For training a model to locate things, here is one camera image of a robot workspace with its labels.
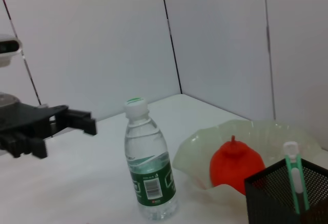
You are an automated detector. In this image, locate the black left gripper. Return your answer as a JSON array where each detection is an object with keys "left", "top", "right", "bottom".
[{"left": 0, "top": 103, "right": 97, "bottom": 159}]

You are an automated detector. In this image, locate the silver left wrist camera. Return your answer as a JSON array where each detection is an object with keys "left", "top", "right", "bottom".
[{"left": 0, "top": 34, "right": 23, "bottom": 67}]

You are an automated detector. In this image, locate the green utility knife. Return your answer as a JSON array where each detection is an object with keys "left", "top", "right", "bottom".
[{"left": 283, "top": 141, "right": 310, "bottom": 214}]

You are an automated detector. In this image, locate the black mesh pen holder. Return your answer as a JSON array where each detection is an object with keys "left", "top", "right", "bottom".
[{"left": 244, "top": 158, "right": 328, "bottom": 224}]

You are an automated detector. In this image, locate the orange fruit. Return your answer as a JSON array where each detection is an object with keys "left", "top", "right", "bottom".
[{"left": 209, "top": 135, "right": 266, "bottom": 196}]

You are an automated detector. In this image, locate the clear bottle with green label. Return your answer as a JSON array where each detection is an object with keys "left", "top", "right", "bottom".
[{"left": 124, "top": 97, "right": 179, "bottom": 221}]

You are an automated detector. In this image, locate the pale green glass fruit plate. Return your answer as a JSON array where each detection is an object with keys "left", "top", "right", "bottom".
[{"left": 172, "top": 118, "right": 328, "bottom": 201}]

